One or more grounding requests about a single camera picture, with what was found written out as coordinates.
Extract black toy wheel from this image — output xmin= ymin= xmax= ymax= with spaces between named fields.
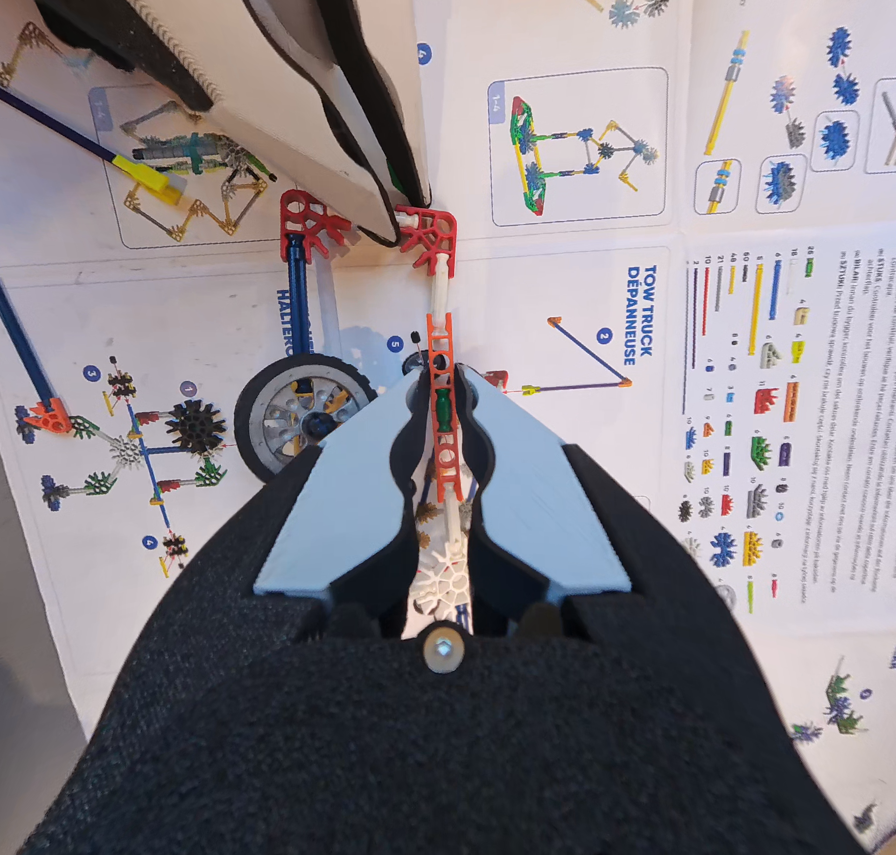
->
xmin=233 ymin=354 xmax=376 ymax=486

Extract colourful rod and connector model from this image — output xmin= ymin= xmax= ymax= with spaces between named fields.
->
xmin=278 ymin=188 xmax=484 ymax=625

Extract blue rods with orange connector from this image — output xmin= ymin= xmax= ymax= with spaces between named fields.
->
xmin=0 ymin=83 xmax=190 ymax=444

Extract black snowflake connector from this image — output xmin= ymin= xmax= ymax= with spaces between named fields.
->
xmin=168 ymin=400 xmax=228 ymax=460

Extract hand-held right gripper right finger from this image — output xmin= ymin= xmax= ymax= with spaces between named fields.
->
xmin=455 ymin=368 xmax=631 ymax=632

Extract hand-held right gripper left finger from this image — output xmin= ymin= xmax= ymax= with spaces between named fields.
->
xmin=255 ymin=368 xmax=438 ymax=632

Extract white instruction sheet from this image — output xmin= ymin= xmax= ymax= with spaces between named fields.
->
xmin=0 ymin=0 xmax=896 ymax=842

